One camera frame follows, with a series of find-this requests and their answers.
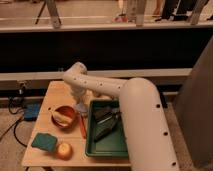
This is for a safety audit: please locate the dark block in tray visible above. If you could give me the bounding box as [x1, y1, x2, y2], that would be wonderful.
[93, 106, 111, 121]

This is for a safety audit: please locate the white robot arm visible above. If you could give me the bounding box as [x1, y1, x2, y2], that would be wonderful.
[62, 62, 180, 171]

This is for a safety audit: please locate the small grey towel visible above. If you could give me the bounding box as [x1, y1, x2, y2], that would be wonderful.
[76, 103, 88, 117]

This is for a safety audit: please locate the blue box on floor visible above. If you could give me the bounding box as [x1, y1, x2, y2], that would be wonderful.
[24, 103, 41, 121]

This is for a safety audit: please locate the red bowl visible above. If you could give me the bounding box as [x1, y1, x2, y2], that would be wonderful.
[51, 106, 77, 129]

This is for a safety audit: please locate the green plastic tray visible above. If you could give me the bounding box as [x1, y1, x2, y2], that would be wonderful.
[85, 100, 128, 158]

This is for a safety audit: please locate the black cable on floor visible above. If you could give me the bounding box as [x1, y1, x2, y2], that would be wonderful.
[0, 95, 29, 148]

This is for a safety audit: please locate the yellow apple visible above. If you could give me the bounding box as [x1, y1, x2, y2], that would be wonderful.
[56, 142, 73, 160]

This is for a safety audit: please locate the banana in bowl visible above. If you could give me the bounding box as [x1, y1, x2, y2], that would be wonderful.
[52, 112, 72, 124]

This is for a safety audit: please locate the red carrot stick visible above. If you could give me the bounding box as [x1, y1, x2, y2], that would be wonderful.
[79, 115, 87, 139]

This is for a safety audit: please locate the green sponge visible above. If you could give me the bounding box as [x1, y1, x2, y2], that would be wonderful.
[31, 133, 57, 152]

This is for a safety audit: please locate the wooden table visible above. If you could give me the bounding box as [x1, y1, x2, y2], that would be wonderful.
[22, 81, 130, 168]

